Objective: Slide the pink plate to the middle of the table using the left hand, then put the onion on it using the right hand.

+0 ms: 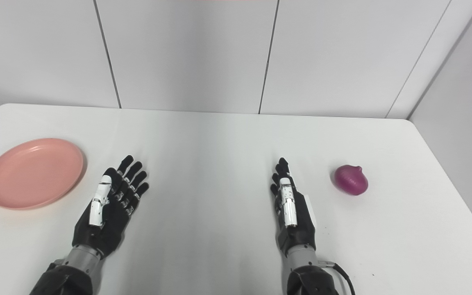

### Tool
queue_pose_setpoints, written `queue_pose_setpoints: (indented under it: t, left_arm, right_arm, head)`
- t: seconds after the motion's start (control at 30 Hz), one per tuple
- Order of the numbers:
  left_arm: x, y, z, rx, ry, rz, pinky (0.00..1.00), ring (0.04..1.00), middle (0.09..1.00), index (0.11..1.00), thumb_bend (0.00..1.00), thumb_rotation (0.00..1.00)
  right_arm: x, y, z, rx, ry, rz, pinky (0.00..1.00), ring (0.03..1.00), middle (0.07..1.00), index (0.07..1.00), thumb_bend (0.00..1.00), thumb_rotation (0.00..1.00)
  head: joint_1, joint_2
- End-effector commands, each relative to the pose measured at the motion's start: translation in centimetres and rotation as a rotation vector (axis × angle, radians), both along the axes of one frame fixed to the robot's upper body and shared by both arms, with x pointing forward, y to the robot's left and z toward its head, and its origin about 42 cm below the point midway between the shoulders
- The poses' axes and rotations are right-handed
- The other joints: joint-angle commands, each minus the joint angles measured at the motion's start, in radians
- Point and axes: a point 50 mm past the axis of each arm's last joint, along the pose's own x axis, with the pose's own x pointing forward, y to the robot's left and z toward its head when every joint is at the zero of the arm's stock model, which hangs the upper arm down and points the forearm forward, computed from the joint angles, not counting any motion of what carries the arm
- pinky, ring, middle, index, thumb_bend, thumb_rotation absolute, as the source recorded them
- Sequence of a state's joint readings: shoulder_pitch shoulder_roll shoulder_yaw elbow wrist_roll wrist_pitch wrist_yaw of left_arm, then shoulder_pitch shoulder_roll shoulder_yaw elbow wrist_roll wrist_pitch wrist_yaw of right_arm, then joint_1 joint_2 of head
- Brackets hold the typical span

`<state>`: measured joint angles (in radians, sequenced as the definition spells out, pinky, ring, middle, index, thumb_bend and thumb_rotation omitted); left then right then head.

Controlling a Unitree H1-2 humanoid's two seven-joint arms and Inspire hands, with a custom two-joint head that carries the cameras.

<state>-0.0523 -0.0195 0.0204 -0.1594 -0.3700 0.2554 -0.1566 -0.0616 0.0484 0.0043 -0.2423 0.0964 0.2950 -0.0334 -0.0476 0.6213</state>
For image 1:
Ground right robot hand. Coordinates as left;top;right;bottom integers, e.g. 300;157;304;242
270;157;317;257

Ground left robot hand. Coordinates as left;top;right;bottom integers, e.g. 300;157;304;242
72;154;150;259

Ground purple red onion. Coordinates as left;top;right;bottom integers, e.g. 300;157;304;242
334;165;369;196

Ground pink round plate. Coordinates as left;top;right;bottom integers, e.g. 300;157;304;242
0;138;85;211

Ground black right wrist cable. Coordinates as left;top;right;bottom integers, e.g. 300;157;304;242
318;261;356;295

